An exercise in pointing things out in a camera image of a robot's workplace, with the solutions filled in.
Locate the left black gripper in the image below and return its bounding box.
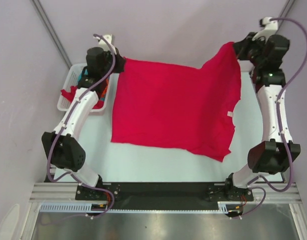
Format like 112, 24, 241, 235
100, 47, 126, 79

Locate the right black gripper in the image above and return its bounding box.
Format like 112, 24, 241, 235
232, 32, 267, 68

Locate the white plastic laundry basket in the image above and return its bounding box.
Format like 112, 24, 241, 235
57, 63, 112, 116

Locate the red t shirt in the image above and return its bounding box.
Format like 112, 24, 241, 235
111, 42, 242, 162
60, 85, 78, 103

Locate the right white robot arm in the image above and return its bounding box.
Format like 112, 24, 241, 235
223, 32, 301, 201

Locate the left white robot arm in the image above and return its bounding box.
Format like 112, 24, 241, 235
41, 46, 126, 200

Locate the orange t shirt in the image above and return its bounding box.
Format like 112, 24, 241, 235
100, 78, 109, 101

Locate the teal t shirt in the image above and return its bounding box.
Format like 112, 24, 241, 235
77, 66, 88, 83

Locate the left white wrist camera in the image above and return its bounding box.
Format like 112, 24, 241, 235
93, 33, 117, 55

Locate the right aluminium frame post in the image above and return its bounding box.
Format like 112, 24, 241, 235
248, 0, 296, 76

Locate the aluminium frame post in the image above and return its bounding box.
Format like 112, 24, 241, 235
248, 0, 296, 76
30, 0, 73, 69

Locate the left aluminium frame post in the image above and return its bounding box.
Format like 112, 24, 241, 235
30, 0, 73, 69

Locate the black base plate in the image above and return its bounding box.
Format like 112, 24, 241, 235
75, 181, 254, 211

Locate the slotted cable duct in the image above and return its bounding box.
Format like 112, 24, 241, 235
40, 202, 229, 214

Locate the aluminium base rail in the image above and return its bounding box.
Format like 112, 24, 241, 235
29, 181, 302, 204

